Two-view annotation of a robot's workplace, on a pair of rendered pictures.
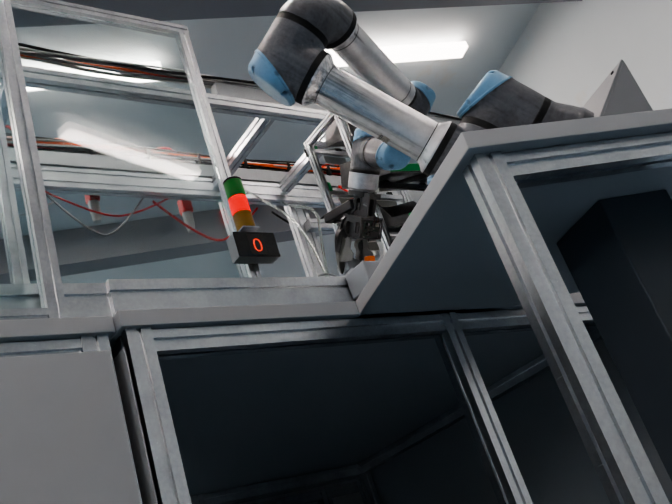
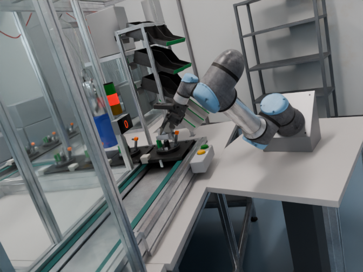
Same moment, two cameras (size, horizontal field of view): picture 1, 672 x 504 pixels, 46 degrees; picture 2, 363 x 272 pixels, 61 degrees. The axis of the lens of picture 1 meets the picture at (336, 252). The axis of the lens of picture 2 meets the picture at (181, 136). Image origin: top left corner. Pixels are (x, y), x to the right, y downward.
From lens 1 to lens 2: 1.38 m
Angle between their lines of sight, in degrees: 47
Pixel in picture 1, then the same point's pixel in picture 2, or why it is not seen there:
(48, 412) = not seen: outside the picture
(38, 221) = (127, 229)
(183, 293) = (161, 215)
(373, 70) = not seen: hidden behind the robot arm
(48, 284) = (139, 264)
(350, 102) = (238, 115)
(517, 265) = (335, 243)
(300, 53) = (230, 94)
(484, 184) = (333, 215)
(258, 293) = (175, 194)
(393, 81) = not seen: hidden behind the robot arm
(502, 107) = (284, 116)
